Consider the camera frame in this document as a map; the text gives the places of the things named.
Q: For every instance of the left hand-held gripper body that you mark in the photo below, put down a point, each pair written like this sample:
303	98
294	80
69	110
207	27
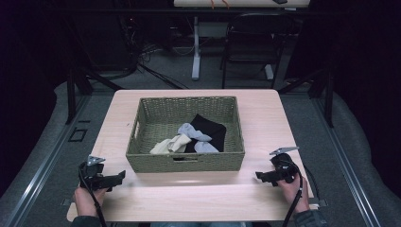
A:
93	176

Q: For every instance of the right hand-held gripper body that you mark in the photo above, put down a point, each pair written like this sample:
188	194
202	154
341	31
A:
285	168

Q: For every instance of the person's right hand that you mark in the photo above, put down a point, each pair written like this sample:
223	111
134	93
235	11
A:
294	195

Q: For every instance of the person's left hand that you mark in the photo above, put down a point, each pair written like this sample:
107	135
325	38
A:
85	201

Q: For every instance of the cream sock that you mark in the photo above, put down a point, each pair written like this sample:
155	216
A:
170	145

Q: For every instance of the light blue sock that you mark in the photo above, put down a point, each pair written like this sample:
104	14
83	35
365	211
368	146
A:
192	132
205	147

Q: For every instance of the green woven basket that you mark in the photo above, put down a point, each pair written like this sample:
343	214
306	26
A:
157	119

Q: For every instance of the black cloth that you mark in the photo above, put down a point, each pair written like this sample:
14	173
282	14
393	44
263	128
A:
212	127

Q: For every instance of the black metal stand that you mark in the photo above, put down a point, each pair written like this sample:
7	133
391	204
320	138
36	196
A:
329	101
71	94

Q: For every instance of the white desk leg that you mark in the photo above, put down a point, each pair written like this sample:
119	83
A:
196	50
269	72

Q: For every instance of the black folding chair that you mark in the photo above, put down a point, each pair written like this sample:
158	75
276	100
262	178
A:
252	34

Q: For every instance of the dark object on desk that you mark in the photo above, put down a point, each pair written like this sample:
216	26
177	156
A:
280	1

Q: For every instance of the metal floor rail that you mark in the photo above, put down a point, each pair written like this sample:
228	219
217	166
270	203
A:
346	164
47	164

